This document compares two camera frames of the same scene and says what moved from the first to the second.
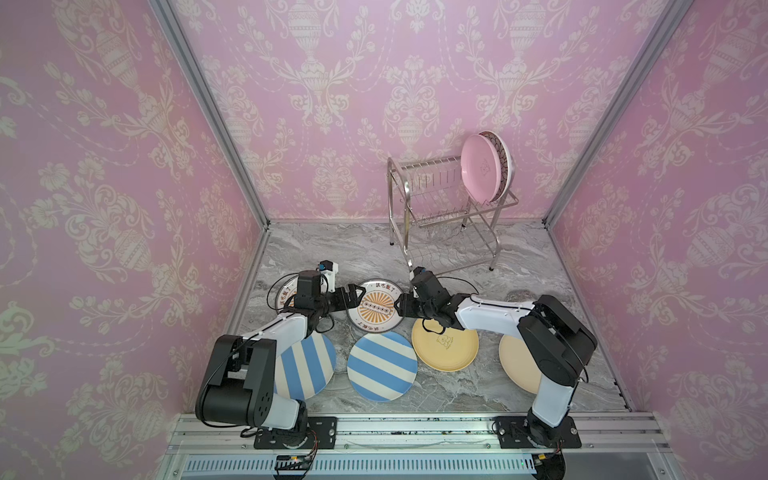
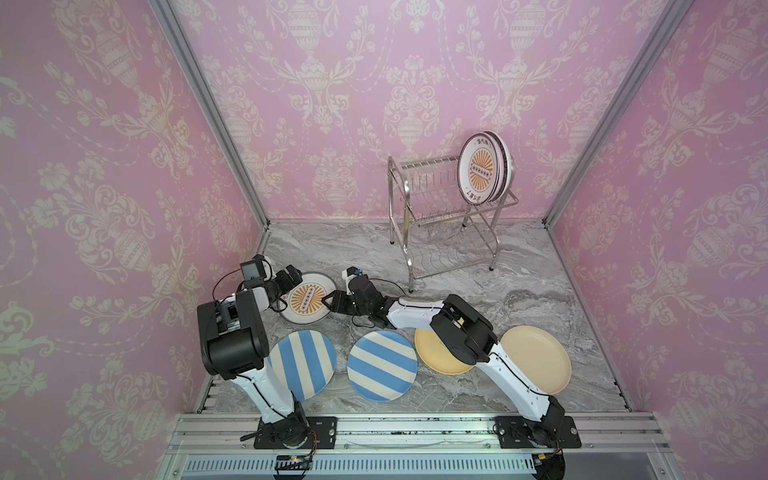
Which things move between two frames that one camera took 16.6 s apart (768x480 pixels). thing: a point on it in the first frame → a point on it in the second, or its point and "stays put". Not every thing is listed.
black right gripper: x=409 y=304 → x=346 y=301
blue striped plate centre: x=382 y=366 stays put
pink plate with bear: x=481 y=166 → x=505 y=167
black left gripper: x=353 y=302 → x=285 y=285
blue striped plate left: x=304 y=371 stays put
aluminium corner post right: x=673 y=15 stays put
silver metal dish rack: x=443 y=229 stays put
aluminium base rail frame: x=613 y=447 stays put
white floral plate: x=506 y=162 stays put
